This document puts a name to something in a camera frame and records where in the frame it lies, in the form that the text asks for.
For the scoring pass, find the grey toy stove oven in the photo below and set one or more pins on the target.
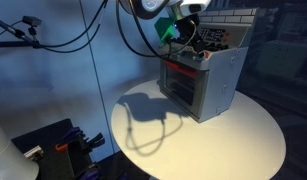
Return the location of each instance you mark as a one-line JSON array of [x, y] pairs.
[[226, 34]]

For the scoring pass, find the black camera on stand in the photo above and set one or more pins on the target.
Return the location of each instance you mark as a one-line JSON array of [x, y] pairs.
[[23, 40]]

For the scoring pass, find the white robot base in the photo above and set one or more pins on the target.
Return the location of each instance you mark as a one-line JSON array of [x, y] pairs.
[[13, 164]]

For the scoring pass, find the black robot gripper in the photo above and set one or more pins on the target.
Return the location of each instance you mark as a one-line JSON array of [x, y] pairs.
[[187, 28]]

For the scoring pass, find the red oven door handle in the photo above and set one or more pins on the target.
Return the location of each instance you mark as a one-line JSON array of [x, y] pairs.
[[181, 69]]

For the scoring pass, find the black pliers in rack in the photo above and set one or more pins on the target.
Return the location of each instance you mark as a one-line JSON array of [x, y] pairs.
[[95, 142]]

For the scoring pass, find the right blue stove knob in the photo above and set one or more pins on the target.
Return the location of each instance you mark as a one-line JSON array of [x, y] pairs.
[[200, 58]]

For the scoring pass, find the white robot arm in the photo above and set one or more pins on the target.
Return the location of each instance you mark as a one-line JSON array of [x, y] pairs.
[[182, 13]]

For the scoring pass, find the round white table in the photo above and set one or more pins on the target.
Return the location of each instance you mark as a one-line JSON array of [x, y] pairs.
[[242, 143]]

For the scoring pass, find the purple handled pliers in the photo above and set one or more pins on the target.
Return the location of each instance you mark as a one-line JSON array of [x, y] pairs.
[[71, 134]]

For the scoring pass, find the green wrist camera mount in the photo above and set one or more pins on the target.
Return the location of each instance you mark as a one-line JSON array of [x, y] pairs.
[[165, 29]]

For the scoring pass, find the black tool rack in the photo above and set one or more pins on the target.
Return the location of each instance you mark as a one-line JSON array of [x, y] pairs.
[[70, 163]]

